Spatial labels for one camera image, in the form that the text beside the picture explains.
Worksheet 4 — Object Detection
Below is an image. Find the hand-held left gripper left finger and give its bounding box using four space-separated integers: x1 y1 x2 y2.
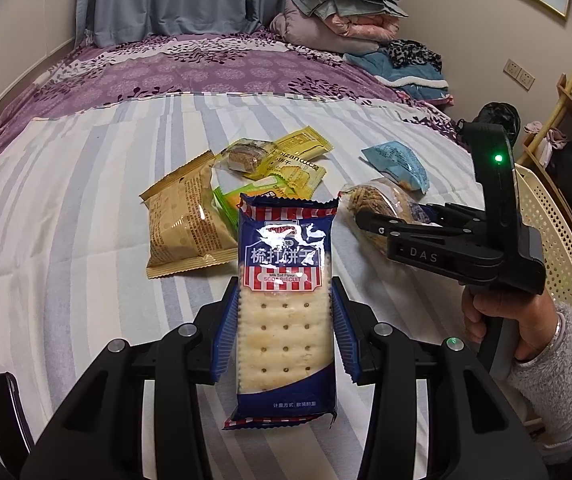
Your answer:
18 277 241 480

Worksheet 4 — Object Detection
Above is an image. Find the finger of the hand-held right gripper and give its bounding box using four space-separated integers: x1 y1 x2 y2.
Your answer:
355 208 473 249
425 202 488 232

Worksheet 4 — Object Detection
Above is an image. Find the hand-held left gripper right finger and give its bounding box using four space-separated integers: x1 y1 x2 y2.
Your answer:
331 277 549 480

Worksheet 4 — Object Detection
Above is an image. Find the clear cookie packet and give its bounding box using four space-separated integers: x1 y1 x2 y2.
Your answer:
340 177 434 261

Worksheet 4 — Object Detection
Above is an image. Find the cream plastic basket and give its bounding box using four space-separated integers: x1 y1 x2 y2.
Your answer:
513 162 572 313

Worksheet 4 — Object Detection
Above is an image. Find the blue cracker packet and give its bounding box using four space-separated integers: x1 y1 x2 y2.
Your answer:
223 192 339 431

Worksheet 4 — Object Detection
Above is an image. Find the clear brown cake packet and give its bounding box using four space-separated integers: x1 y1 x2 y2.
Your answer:
214 139 279 177

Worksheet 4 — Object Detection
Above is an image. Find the person's right forearm grey sleeve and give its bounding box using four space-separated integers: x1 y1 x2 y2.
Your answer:
508 302 572 463

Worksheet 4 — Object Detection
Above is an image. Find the person's right hand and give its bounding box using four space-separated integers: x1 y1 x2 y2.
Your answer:
461 290 564 362

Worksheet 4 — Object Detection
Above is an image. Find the light blue snack packet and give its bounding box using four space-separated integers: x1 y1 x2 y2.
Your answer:
361 142 431 195

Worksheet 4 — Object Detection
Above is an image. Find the pink cloth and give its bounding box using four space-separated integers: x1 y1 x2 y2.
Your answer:
523 120 572 168

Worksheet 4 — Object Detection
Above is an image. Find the black plastic bag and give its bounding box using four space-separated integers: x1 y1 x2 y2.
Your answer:
473 101 522 153

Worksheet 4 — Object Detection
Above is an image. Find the tan snack packet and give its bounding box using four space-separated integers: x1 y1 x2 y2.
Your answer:
139 152 239 279

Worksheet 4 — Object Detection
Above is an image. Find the green snack packet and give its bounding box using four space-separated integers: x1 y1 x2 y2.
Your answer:
213 185 247 226

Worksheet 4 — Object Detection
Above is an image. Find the blue fleece garment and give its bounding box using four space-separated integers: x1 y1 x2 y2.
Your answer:
343 50 452 104

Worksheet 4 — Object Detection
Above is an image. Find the leopard print cloth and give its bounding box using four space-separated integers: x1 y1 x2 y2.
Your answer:
383 39 444 73

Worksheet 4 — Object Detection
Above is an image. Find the striped bed sheet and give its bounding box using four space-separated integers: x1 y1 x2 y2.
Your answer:
0 91 547 480

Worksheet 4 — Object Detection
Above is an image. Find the pink folded quilt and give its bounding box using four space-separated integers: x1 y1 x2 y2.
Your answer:
271 0 407 56

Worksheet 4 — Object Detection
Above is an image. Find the pale green folded sheet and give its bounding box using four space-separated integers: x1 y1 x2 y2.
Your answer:
293 0 409 23

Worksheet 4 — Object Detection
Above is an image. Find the purple floral bed cover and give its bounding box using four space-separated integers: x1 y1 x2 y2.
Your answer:
0 35 472 181

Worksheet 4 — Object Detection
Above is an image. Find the silver bracelet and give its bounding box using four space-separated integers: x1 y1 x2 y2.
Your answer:
516 310 567 364

